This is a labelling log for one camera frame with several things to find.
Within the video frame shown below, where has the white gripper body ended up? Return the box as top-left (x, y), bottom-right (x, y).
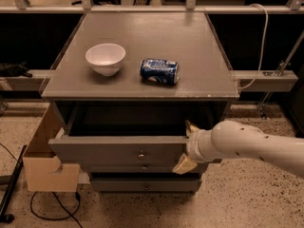
top-left (186, 130), bottom-right (219, 163)

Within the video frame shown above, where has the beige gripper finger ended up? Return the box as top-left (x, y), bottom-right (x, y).
top-left (185, 120), bottom-right (200, 137)
top-left (173, 153), bottom-right (198, 175)

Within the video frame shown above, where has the grey top drawer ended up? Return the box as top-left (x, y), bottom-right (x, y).
top-left (47, 126), bottom-right (222, 173)

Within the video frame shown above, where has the grey drawer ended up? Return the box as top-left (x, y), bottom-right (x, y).
top-left (91, 178), bottom-right (200, 192)
top-left (83, 163), bottom-right (173, 173)
top-left (47, 126), bottom-right (222, 173)

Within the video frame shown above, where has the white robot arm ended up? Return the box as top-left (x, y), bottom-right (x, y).
top-left (173, 121), bottom-right (304, 178)

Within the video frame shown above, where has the grey drawer cabinet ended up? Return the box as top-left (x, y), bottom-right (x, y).
top-left (43, 12), bottom-right (239, 183)

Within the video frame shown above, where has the grey bottom drawer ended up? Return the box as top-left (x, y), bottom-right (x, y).
top-left (91, 178), bottom-right (200, 192)

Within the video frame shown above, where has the grey middle drawer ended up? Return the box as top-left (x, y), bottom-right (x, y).
top-left (83, 163), bottom-right (173, 173)

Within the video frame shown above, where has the blue crushed soda can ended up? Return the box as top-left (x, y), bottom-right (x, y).
top-left (140, 59), bottom-right (180, 85)

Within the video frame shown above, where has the white bowl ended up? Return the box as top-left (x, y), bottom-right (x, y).
top-left (85, 43), bottom-right (126, 76)

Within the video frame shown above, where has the metal diagonal strut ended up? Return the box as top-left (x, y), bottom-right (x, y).
top-left (257, 29), bottom-right (304, 120)

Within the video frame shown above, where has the cardboard box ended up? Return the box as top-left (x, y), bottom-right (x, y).
top-left (23, 105), bottom-right (80, 192)

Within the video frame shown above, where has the black floor bar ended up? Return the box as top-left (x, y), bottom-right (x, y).
top-left (0, 145), bottom-right (26, 223)

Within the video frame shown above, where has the black floor cable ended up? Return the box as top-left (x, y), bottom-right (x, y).
top-left (29, 190), bottom-right (84, 228)

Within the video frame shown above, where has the white hanging cable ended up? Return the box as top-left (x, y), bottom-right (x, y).
top-left (237, 2), bottom-right (270, 91)

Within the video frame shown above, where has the black object on rail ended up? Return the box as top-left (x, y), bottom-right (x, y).
top-left (0, 62), bottom-right (32, 78)

